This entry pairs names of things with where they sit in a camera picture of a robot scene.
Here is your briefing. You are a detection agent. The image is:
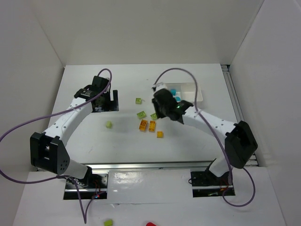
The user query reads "small teal lego cube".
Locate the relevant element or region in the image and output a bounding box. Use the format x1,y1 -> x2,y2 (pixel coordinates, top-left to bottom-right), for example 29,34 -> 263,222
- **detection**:
170,89 -> 176,96

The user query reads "small yellow lego brick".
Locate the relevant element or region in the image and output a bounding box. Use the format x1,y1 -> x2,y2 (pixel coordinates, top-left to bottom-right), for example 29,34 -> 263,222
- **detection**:
157,131 -> 164,138

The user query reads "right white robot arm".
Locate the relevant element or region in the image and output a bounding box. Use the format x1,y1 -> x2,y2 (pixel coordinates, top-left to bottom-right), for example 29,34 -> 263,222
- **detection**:
152,87 -> 258,178

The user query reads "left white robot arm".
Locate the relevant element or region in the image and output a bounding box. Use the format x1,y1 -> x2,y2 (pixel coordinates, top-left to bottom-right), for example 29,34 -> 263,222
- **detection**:
30,76 -> 118,179

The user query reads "green lego printed right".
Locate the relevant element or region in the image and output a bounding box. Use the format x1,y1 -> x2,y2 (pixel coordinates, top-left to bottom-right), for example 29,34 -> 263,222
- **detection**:
150,113 -> 158,120

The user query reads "green lego printed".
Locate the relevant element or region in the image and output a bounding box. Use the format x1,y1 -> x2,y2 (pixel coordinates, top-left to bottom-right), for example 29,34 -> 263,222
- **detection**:
150,113 -> 158,120
137,111 -> 147,119

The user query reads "small green lego cube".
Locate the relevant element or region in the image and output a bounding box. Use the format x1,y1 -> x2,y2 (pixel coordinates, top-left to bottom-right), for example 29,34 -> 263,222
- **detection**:
106,121 -> 112,129

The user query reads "green lego near tray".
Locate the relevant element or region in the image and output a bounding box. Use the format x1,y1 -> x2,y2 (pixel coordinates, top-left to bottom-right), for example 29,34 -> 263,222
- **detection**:
135,98 -> 142,105

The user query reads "white three-compartment tray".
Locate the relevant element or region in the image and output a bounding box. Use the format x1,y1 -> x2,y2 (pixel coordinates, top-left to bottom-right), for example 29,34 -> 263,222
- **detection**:
165,82 -> 196,103

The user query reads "green lego printed left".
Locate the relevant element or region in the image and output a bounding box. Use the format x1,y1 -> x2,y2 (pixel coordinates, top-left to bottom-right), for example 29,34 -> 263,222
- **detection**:
137,111 -> 147,119

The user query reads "yellow lego long brick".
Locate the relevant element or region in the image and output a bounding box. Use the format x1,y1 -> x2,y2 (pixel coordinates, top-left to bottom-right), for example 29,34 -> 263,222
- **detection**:
149,121 -> 156,132

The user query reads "orange printed lego brick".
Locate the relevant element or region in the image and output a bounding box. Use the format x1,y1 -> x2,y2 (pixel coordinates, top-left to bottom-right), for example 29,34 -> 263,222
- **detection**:
139,120 -> 148,131

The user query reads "green lego on floor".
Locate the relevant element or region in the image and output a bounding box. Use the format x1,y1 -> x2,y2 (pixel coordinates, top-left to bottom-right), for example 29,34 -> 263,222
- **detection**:
103,219 -> 113,226

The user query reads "red object at bottom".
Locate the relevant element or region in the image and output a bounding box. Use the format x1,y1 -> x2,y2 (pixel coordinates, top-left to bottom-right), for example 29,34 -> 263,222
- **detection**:
146,222 -> 157,226

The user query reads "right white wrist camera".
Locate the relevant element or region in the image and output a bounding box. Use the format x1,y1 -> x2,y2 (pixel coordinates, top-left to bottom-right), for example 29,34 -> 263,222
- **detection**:
152,82 -> 167,93

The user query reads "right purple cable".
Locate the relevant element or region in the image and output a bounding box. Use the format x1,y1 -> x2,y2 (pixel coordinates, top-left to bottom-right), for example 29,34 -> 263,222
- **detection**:
154,68 -> 256,207

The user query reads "purple cable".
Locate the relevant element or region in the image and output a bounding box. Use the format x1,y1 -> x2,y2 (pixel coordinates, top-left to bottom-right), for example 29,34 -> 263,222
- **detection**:
154,68 -> 256,207
0,68 -> 113,224

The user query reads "aluminium rail right side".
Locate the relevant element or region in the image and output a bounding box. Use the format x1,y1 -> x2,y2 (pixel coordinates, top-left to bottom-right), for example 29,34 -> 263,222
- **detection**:
221,64 -> 259,167

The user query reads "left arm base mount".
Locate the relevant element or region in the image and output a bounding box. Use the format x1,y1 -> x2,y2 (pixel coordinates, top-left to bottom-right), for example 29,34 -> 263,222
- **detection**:
63,172 -> 109,200

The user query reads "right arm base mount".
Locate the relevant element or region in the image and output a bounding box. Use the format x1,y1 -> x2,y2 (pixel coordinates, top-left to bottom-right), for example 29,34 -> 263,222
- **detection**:
188,170 -> 235,198

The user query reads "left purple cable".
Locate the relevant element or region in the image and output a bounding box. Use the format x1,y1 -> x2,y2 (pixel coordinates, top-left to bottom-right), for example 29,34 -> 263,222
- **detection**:
0,68 -> 113,224

